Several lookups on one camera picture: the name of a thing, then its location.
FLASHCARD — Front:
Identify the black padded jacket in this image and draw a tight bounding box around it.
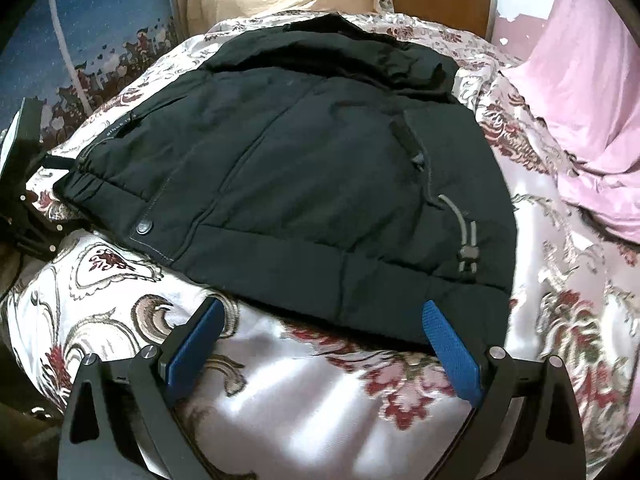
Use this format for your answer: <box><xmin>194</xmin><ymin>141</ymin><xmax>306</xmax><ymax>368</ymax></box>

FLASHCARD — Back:
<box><xmin>53</xmin><ymin>15</ymin><xmax>516</xmax><ymax>348</ymax></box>

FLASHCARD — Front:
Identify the floral satin bedspread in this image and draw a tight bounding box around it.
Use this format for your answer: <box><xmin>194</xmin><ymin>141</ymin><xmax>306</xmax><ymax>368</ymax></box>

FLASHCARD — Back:
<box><xmin>1</xmin><ymin>13</ymin><xmax>639</xmax><ymax>479</ymax></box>

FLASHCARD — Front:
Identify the blue floral wardrobe cover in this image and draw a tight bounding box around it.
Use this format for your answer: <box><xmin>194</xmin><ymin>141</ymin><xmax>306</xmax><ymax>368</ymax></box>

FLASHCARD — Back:
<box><xmin>1</xmin><ymin>0</ymin><xmax>181</xmax><ymax>148</ymax></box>

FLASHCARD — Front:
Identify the pink curtain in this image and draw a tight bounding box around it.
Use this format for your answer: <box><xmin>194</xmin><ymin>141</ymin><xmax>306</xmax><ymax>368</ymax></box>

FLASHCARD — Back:
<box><xmin>506</xmin><ymin>0</ymin><xmax>639</xmax><ymax>243</ymax></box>

